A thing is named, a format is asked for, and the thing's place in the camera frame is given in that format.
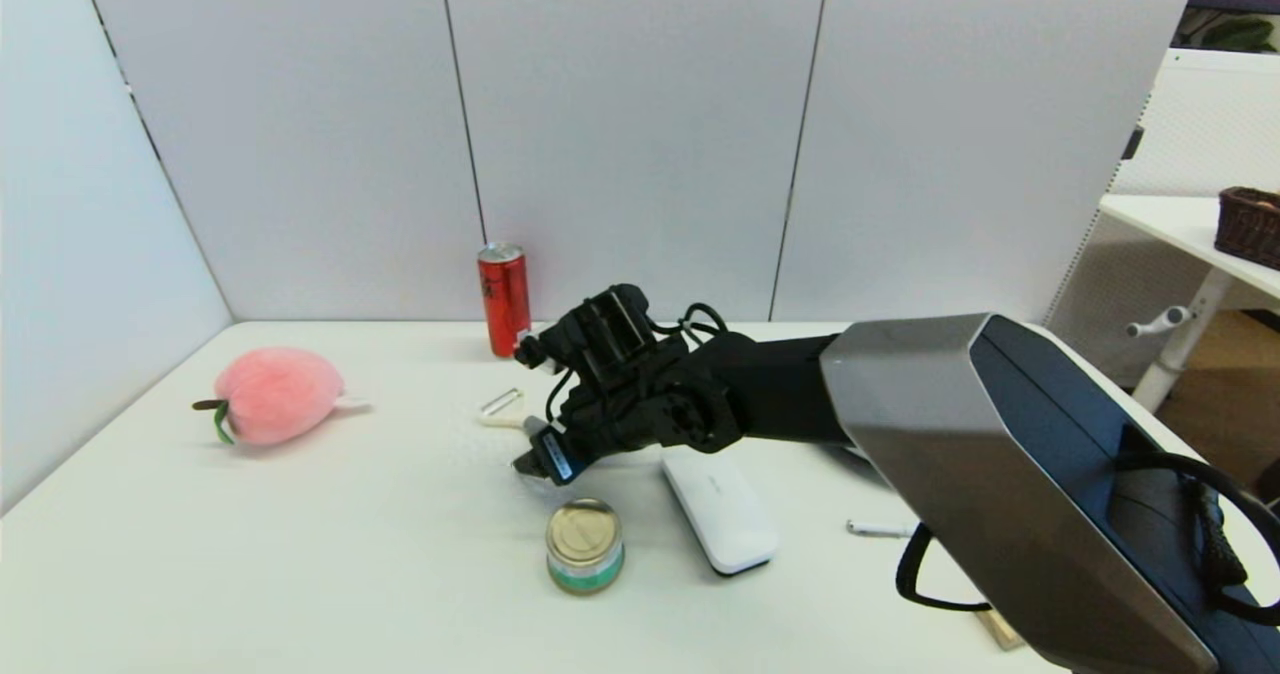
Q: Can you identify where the white peeler with grey handle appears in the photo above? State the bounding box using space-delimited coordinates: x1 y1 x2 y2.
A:
478 388 549 441

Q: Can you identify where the red drink can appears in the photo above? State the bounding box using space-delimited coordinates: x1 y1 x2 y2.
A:
477 242 532 359

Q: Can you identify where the tin can with gold lid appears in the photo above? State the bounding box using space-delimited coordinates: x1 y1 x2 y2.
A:
545 497 626 596

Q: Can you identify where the white glasses case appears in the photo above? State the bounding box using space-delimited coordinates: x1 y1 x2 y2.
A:
662 451 780 577

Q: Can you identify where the pink plush peach toy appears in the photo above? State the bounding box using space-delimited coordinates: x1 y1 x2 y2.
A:
192 347 371 447

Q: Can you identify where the small wooden block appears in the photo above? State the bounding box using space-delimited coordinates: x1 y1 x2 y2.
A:
978 609 1026 652

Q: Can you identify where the white side desk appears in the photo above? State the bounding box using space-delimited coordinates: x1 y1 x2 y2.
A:
1097 194 1280 415

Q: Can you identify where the brown wicker basket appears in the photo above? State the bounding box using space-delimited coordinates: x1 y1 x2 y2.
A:
1214 186 1280 272

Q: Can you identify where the white pegboard panel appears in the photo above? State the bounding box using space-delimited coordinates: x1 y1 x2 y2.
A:
1040 47 1280 390

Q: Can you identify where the green potted plant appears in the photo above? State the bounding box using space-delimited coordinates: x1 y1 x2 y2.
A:
1175 9 1280 53

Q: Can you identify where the white desk crank handle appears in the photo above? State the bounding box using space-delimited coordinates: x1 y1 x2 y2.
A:
1125 306 1194 340

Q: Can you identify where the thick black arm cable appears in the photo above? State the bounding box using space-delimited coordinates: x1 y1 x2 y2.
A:
895 452 1280 627

